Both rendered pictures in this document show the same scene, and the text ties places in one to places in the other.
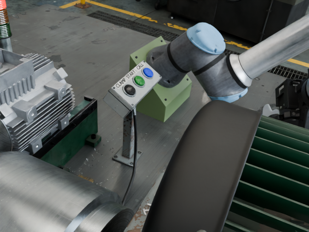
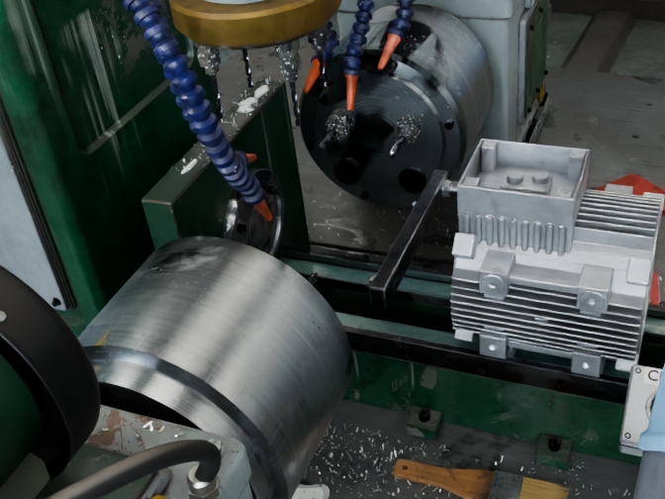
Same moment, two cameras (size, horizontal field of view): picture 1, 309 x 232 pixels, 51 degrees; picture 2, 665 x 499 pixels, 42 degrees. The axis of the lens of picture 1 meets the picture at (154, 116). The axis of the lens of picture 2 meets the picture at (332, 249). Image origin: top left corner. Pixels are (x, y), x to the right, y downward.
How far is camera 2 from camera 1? 0.64 m
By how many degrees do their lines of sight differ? 73
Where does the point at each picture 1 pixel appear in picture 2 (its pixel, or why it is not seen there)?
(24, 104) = (499, 261)
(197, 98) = not seen: outside the picture
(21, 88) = (530, 237)
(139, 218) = (138, 421)
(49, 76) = (617, 258)
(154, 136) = not seen: outside the picture
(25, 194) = (181, 297)
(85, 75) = not seen: outside the picture
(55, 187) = (200, 323)
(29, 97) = (533, 262)
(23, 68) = (545, 205)
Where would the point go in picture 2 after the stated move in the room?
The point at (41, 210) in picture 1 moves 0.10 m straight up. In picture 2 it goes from (153, 318) to (125, 223)
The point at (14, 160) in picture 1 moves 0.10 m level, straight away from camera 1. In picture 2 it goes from (258, 272) to (350, 233)
